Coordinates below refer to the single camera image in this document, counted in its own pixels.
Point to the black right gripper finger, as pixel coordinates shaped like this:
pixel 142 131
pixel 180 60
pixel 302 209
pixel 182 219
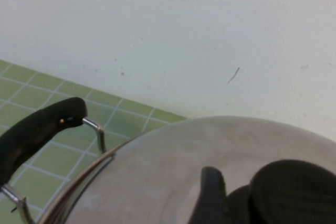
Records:
pixel 212 190

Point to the steel pot lid black knob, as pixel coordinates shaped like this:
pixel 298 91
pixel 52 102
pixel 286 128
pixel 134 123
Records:
pixel 170 169

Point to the green checked table mat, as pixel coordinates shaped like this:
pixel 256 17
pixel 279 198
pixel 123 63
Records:
pixel 65 98

